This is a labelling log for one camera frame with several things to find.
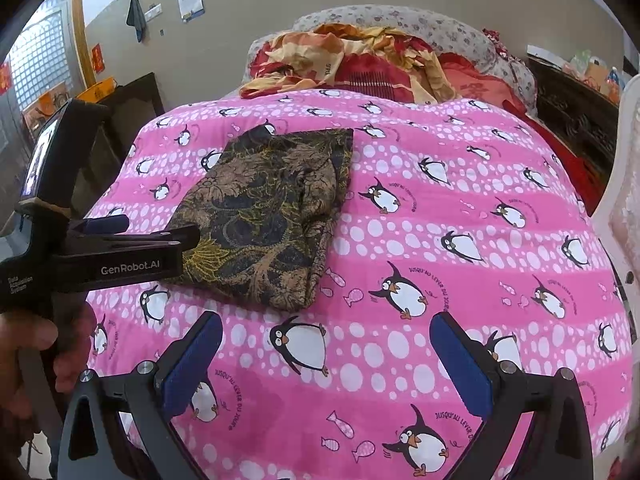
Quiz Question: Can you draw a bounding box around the grey floral pillow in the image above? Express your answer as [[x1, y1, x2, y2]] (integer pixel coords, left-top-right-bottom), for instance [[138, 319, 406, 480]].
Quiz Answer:
[[242, 4, 537, 113]]

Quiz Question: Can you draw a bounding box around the red orange floral blanket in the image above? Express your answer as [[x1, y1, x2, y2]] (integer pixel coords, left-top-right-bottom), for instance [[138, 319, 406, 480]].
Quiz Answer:
[[239, 24, 526, 113]]

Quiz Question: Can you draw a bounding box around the dark teal hanging cloth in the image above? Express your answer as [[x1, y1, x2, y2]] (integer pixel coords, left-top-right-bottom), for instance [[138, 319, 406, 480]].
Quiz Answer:
[[126, 0, 146, 44]]

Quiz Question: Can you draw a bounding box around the pink penguin bed cover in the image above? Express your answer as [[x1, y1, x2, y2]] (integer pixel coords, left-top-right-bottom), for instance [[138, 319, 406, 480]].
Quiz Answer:
[[88, 90, 632, 479]]

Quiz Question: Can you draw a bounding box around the dark carved wooden headboard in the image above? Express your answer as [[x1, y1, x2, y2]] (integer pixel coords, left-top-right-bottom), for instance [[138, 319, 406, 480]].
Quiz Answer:
[[527, 56, 618, 191]]

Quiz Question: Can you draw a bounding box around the clutter on headboard shelf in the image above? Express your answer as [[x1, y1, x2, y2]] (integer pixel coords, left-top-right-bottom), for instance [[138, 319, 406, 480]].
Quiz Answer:
[[526, 44, 625, 105]]

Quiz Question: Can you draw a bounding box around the person left hand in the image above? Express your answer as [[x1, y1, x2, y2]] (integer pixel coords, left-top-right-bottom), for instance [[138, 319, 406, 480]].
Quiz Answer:
[[1, 302, 96, 457]]

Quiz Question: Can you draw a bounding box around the dark floral patterned garment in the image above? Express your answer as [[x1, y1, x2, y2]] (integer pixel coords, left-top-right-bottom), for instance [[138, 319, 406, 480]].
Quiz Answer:
[[168, 126, 354, 312]]

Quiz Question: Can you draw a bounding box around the white ornate chair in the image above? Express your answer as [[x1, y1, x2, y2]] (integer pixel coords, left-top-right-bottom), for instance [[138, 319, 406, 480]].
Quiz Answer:
[[592, 76, 639, 362]]

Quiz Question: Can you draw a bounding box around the red paper wall decoration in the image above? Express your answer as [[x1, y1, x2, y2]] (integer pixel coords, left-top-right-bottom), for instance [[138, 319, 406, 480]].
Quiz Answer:
[[90, 44, 105, 74]]

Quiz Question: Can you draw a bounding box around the orange box on table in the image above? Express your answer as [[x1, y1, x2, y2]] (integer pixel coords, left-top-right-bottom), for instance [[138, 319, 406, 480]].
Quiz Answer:
[[76, 77, 117, 103]]

